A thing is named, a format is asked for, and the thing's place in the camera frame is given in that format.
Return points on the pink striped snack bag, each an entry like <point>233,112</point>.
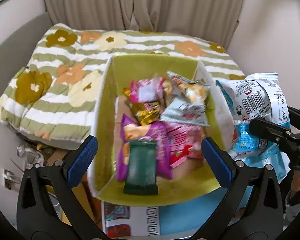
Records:
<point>185,142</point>

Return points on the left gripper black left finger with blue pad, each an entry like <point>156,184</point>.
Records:
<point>47,207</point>

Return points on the pink white snack packet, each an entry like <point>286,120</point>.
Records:
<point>146,90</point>

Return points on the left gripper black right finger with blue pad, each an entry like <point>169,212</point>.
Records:
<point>252,205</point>

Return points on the grey headboard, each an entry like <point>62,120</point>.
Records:
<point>16,50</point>

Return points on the purple snack bag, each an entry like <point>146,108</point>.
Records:
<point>156,131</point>

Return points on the white orange chips bag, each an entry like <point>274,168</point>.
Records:
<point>188,104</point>

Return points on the dark green snack packet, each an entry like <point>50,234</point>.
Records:
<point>141,176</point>

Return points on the floral striped quilt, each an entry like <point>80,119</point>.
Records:
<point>54,96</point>

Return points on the white orange snack bag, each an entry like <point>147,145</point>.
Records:
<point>167,91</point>

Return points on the beige curtain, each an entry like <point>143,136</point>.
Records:
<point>212,20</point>

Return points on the yellow gold snack bag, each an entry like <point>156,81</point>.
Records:
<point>146,112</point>

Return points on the light blue white snack bag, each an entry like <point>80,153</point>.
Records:
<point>259,95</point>

